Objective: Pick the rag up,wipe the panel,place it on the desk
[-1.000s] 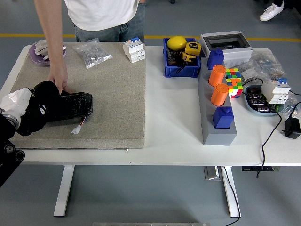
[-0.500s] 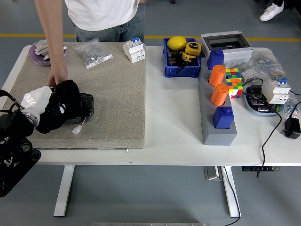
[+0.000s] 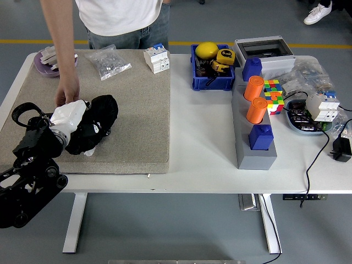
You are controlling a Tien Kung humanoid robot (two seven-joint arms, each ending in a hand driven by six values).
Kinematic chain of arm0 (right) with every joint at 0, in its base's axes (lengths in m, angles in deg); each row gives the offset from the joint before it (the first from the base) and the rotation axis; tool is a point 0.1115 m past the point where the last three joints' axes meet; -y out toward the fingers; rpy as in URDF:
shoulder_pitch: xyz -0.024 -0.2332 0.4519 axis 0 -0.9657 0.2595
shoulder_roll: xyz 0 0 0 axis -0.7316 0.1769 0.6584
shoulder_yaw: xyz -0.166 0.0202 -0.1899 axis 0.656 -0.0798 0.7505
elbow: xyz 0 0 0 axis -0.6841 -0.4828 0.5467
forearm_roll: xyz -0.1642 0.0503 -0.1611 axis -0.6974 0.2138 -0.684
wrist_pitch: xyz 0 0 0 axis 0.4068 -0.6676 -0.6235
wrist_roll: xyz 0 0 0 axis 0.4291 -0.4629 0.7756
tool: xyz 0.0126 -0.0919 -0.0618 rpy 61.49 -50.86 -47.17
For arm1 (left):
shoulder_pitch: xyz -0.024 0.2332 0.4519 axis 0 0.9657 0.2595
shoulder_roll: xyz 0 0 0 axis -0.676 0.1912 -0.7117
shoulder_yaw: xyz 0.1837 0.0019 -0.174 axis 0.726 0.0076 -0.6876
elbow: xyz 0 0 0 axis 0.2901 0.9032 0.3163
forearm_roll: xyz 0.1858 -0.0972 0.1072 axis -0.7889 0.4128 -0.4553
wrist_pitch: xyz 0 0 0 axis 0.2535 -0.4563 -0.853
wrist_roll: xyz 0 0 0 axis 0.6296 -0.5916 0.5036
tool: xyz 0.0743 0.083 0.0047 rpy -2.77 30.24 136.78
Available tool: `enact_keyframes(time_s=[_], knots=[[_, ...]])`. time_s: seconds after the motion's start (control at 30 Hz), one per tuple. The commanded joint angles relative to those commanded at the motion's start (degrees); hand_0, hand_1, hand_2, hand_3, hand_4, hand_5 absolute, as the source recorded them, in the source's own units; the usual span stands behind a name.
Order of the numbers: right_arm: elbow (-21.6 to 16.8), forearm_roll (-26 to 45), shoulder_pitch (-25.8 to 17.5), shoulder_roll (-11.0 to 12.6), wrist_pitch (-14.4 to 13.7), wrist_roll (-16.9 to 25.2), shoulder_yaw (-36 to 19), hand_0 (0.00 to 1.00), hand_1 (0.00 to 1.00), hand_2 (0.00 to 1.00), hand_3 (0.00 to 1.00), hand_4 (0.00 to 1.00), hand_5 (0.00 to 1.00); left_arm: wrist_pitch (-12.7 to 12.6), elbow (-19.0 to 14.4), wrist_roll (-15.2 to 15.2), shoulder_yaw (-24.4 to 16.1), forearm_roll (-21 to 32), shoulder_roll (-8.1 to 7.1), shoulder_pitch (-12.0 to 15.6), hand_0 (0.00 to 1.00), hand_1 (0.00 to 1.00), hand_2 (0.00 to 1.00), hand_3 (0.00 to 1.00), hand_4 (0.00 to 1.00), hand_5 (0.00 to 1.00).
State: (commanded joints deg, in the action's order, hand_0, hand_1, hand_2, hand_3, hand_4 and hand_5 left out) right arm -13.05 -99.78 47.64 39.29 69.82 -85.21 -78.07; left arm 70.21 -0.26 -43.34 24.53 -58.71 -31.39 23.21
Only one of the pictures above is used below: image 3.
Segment white shoe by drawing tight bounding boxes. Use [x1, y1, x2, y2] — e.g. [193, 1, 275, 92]
[303, 1, 333, 25]

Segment black adapter cable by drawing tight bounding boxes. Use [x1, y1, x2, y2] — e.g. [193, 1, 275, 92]
[299, 118, 352, 208]

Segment yellow round dome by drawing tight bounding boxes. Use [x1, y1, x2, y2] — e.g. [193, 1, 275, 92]
[195, 41, 219, 61]

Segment grey-brown table mat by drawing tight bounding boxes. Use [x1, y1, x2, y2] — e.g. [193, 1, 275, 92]
[0, 48, 171, 175]

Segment clear bag of small parts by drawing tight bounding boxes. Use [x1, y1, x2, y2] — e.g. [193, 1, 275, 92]
[282, 59, 335, 96]

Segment light blue tray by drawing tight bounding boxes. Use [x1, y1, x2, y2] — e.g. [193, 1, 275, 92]
[284, 98, 333, 136]

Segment person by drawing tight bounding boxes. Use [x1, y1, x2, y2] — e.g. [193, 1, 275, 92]
[74, 0, 171, 50]

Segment white table leg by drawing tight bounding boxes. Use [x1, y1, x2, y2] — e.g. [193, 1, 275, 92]
[62, 192, 88, 254]
[258, 193, 282, 254]

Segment blue plastic bin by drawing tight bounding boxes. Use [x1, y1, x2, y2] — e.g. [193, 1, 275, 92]
[190, 43, 236, 92]

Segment colourful puzzle cube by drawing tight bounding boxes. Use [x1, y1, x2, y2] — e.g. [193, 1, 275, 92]
[263, 79, 285, 116]

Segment grey block holder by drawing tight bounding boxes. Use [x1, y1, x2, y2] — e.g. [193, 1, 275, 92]
[230, 71, 278, 170]

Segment clear plastic bag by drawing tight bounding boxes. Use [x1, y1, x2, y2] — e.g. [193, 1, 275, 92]
[327, 106, 352, 138]

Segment grey electrical enclosure box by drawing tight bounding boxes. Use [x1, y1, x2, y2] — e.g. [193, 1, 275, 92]
[233, 36, 296, 80]

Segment blue block with knob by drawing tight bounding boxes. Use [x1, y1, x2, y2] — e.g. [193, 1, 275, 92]
[248, 124, 274, 151]
[241, 57, 262, 83]

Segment white circuit breaker blue switches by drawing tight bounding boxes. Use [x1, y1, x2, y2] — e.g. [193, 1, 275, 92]
[305, 90, 340, 123]
[143, 43, 171, 74]

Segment clear bag of screws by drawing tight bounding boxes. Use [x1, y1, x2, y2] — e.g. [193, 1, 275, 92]
[85, 43, 132, 81]

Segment black floor cable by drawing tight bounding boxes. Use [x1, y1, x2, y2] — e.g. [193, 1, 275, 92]
[258, 194, 282, 264]

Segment black power adapter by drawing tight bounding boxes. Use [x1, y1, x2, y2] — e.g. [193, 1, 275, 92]
[329, 136, 352, 163]

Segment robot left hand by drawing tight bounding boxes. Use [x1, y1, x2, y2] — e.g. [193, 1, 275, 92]
[49, 98, 111, 138]

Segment yellow and black tape measure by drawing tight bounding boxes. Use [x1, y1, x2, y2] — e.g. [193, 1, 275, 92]
[211, 60, 229, 74]

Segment purple oval tray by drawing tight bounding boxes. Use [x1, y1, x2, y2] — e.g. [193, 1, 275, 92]
[33, 50, 79, 78]

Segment person's right hand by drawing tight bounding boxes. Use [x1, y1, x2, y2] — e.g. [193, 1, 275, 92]
[54, 76, 81, 108]

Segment orange cylinder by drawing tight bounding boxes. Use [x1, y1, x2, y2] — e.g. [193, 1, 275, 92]
[246, 97, 267, 124]
[244, 76, 265, 102]

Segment grey metal box under table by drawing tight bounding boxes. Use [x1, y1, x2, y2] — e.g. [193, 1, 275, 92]
[238, 194, 261, 212]

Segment black table control panel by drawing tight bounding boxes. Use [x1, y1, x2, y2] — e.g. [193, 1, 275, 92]
[282, 194, 328, 201]

